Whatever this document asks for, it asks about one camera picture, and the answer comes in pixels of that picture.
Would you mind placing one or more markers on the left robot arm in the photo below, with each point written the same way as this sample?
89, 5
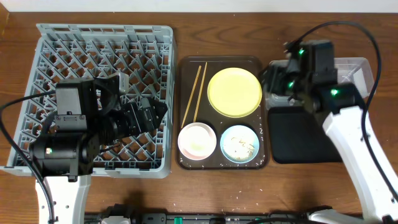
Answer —
89, 115

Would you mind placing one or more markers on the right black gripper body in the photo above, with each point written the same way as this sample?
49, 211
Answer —
289, 86

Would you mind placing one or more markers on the wooden chopstick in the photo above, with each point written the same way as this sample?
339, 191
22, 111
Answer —
191, 96
200, 93

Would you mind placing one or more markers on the light blue bowl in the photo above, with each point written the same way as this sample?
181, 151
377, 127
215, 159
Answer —
239, 144

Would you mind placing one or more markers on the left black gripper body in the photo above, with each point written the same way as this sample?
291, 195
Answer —
121, 122

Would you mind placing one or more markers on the clear plastic waste bin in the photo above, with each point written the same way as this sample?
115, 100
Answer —
355, 70

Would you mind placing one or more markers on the yellow round plate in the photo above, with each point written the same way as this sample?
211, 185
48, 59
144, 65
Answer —
234, 92

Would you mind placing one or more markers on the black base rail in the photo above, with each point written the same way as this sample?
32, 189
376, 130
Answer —
163, 218

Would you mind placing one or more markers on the grey plastic dishwasher rack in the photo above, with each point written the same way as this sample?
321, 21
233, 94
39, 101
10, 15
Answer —
147, 54

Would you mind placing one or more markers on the black plastic waste tray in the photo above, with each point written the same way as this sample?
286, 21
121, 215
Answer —
296, 137

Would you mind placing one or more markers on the dark brown serving tray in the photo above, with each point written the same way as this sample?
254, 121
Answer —
187, 70

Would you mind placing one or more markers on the white round bowl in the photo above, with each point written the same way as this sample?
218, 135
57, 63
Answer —
197, 141

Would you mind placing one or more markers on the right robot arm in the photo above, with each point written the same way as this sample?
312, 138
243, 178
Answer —
311, 77

